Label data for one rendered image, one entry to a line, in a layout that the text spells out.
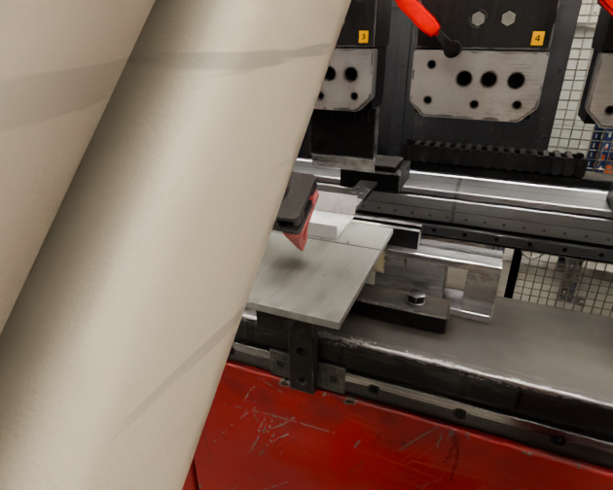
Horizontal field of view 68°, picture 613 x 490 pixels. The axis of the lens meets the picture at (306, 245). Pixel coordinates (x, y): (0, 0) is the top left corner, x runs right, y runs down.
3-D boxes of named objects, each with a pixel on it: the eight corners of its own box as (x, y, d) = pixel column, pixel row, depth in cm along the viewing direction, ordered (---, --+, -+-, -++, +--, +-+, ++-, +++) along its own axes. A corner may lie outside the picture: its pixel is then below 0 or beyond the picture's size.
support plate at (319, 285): (194, 296, 54) (193, 289, 53) (285, 217, 76) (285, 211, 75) (339, 331, 48) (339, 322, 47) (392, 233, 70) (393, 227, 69)
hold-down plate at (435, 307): (259, 294, 76) (258, 278, 74) (273, 279, 80) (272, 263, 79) (445, 335, 66) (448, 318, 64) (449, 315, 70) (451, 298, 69)
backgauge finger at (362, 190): (312, 212, 79) (312, 185, 77) (354, 171, 101) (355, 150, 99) (379, 222, 75) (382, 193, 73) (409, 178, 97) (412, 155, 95)
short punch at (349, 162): (309, 167, 71) (309, 104, 67) (314, 163, 73) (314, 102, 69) (372, 174, 68) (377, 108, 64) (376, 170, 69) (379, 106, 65)
